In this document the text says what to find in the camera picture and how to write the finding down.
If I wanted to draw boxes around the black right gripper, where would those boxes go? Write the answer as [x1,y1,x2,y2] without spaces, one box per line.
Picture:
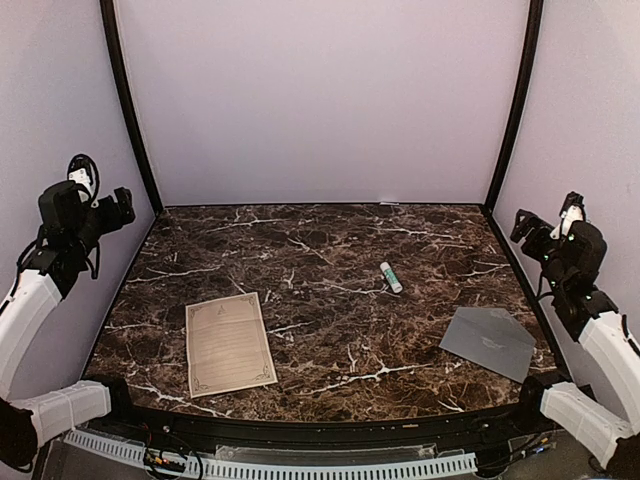
[512,209,573,295]

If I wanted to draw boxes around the grey paper envelope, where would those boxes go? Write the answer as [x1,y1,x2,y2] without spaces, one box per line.
[439,307,535,383]

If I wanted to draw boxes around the beige ornate letter paper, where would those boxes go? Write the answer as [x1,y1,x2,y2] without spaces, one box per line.
[185,292,278,398]

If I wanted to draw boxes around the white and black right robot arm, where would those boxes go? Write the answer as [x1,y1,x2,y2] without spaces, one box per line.
[510,204,639,479]

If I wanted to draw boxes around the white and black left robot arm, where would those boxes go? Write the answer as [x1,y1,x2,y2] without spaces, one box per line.
[1,180,141,473]

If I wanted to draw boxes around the green and white glue stick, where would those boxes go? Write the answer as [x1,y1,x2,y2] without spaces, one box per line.
[380,262,403,294]

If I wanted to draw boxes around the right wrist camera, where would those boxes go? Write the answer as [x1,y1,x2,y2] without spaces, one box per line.
[558,191,586,237]

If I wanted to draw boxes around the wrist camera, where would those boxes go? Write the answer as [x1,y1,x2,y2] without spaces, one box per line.
[67,153,100,203]
[558,191,586,237]

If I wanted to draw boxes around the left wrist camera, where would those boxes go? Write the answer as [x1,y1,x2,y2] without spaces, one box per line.
[67,153,100,203]

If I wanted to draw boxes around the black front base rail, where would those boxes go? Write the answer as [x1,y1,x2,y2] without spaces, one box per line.
[88,404,557,453]

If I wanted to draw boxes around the left black frame post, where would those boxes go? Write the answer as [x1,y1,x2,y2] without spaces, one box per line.
[99,0,164,216]

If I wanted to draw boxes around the black frame post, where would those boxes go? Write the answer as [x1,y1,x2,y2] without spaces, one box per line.
[483,0,544,216]
[99,0,164,216]

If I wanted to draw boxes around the white slotted cable duct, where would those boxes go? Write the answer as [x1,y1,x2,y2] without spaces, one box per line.
[63,430,478,479]

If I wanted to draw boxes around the right black frame post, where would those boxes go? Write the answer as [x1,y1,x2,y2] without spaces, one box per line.
[483,0,544,216]

